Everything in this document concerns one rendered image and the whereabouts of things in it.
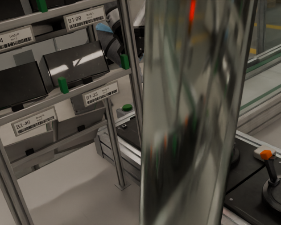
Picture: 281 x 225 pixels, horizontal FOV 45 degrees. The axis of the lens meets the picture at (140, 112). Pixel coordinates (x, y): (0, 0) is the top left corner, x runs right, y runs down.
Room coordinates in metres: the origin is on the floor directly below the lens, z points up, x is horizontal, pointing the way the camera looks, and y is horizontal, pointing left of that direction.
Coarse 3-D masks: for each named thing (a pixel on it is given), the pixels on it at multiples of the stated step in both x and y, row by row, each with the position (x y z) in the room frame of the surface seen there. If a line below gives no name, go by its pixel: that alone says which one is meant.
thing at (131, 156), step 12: (240, 132) 0.91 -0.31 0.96; (108, 144) 0.98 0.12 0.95; (120, 144) 0.96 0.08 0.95; (252, 144) 0.84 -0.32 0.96; (264, 144) 0.83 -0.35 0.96; (108, 156) 1.01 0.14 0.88; (132, 156) 0.87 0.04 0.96; (132, 168) 0.87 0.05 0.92; (132, 180) 0.88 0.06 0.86; (228, 216) 0.58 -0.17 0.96
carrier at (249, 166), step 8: (240, 144) 0.84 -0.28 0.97; (248, 144) 0.83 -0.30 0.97; (240, 152) 0.80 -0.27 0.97; (248, 152) 0.79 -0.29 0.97; (256, 152) 0.76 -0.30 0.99; (272, 152) 0.75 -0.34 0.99; (232, 160) 0.74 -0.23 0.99; (240, 160) 0.76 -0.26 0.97; (248, 160) 0.76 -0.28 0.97; (256, 160) 0.75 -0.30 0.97; (232, 168) 0.73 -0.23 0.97; (240, 168) 0.73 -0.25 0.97; (248, 168) 0.72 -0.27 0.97; (256, 168) 0.72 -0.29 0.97; (232, 176) 0.70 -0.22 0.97; (240, 176) 0.70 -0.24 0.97; (248, 176) 0.69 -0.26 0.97; (232, 184) 0.67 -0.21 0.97
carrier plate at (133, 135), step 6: (132, 120) 1.08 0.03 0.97; (120, 126) 1.05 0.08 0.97; (132, 126) 1.04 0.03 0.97; (120, 132) 1.01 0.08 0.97; (126, 132) 1.01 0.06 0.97; (132, 132) 1.00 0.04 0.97; (126, 138) 0.97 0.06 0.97; (132, 138) 0.96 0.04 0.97; (138, 138) 0.96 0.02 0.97; (132, 144) 0.94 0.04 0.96; (138, 144) 0.92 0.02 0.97
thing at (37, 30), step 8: (24, 0) 0.74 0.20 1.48; (32, 0) 0.68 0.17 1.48; (48, 0) 0.69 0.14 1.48; (56, 0) 0.70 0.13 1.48; (80, 0) 0.71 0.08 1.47; (24, 8) 0.77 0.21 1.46; (32, 8) 0.68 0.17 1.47; (48, 8) 0.69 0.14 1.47; (88, 8) 0.77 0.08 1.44; (32, 24) 0.74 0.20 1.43; (40, 24) 0.76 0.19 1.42; (48, 24) 0.79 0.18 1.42; (56, 24) 0.81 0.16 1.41; (64, 24) 0.83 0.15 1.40; (40, 32) 0.83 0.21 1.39; (72, 32) 0.95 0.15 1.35
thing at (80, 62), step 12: (72, 48) 0.73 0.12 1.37; (84, 48) 0.73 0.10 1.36; (96, 48) 0.74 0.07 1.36; (48, 60) 0.70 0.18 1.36; (60, 60) 0.71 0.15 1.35; (72, 60) 0.71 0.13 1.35; (84, 60) 0.72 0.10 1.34; (96, 60) 0.73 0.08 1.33; (48, 72) 0.69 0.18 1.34; (60, 72) 0.69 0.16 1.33; (72, 72) 0.70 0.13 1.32; (84, 72) 0.71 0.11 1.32; (96, 72) 0.71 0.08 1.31; (108, 72) 0.73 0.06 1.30; (48, 84) 0.74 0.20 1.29; (72, 84) 0.73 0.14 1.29
